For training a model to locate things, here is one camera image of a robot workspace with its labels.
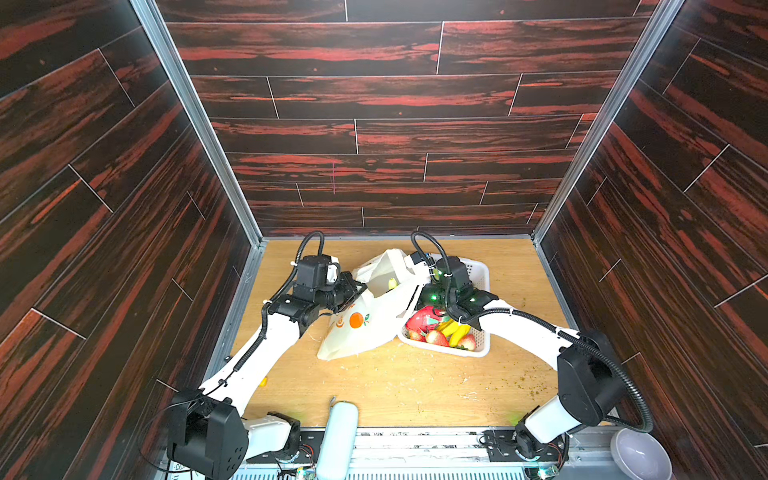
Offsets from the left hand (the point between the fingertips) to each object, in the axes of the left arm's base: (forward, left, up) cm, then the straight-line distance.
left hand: (370, 285), depth 78 cm
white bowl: (-35, -66, -20) cm, 77 cm away
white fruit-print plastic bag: (-9, -2, -1) cm, 9 cm away
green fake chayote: (-1, -6, +1) cm, 6 cm away
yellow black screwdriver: (-19, +31, -22) cm, 42 cm away
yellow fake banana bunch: (-4, -25, -17) cm, 31 cm away
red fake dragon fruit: (-4, -16, -11) cm, 19 cm away
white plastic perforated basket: (+15, -35, -14) cm, 41 cm away
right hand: (+2, -7, -4) cm, 8 cm away
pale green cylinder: (-33, +7, -20) cm, 39 cm away
